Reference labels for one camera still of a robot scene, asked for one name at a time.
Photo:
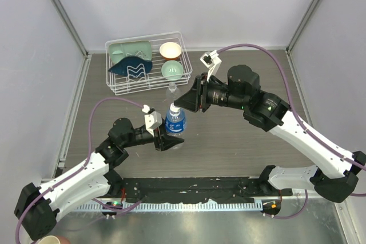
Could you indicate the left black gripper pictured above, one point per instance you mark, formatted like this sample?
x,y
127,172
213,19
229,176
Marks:
x,y
165,140

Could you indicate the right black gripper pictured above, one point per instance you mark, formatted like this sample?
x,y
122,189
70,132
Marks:
x,y
197,96

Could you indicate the white bottle cap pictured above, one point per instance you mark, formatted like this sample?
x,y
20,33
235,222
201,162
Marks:
x,y
174,108

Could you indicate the blue label water bottle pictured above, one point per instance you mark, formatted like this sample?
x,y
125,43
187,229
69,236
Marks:
x,y
175,123

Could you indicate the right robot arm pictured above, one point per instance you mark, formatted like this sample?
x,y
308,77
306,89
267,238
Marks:
x,y
333,174

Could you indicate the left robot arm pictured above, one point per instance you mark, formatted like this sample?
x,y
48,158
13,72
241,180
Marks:
x,y
40,208

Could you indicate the clear unlabelled plastic bottle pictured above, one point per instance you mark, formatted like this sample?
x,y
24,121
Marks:
x,y
172,93

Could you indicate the light green bowl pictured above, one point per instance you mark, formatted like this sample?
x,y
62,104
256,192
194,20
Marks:
x,y
172,70

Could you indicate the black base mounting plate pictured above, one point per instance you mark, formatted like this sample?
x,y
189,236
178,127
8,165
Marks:
x,y
193,190

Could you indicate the orange white bowl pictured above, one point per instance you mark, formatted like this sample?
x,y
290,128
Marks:
x,y
170,50

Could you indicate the dark blue leaf plate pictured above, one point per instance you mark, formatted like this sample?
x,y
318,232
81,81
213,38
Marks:
x,y
132,67

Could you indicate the light green divided plate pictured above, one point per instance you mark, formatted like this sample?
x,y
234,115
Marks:
x,y
119,51

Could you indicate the pink cup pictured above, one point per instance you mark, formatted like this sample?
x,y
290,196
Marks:
x,y
62,240

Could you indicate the beige paper cup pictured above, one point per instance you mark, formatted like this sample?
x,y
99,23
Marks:
x,y
49,239

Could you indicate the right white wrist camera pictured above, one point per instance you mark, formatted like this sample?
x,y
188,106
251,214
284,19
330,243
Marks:
x,y
212,62

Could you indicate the white wire dish rack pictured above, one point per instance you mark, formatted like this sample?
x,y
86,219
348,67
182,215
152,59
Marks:
x,y
120,85

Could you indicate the white slotted cable duct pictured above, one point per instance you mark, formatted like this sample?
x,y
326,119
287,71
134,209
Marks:
x,y
168,207

